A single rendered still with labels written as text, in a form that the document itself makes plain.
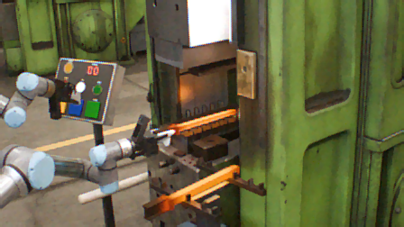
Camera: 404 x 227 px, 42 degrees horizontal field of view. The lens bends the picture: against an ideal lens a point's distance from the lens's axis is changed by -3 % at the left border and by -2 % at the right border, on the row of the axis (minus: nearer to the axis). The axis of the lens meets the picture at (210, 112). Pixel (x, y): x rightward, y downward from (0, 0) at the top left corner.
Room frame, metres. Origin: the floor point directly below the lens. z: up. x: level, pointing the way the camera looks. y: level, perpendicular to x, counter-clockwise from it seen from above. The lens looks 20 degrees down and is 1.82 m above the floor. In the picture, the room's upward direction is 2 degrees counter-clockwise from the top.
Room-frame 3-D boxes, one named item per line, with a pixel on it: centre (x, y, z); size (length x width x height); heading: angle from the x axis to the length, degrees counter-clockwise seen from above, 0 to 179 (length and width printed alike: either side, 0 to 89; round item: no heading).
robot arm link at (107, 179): (1.86, 0.41, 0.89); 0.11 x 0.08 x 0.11; 56
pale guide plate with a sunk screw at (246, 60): (1.89, -0.14, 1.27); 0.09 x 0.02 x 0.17; 37
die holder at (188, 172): (2.15, -0.05, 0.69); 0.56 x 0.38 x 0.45; 127
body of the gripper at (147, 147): (1.94, 0.27, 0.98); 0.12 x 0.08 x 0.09; 127
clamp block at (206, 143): (1.96, 0.00, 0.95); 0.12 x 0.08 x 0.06; 127
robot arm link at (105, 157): (1.85, 0.40, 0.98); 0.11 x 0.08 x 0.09; 127
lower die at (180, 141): (2.19, -0.01, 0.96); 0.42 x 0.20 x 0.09; 127
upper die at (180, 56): (2.19, -0.01, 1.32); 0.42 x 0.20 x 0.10; 127
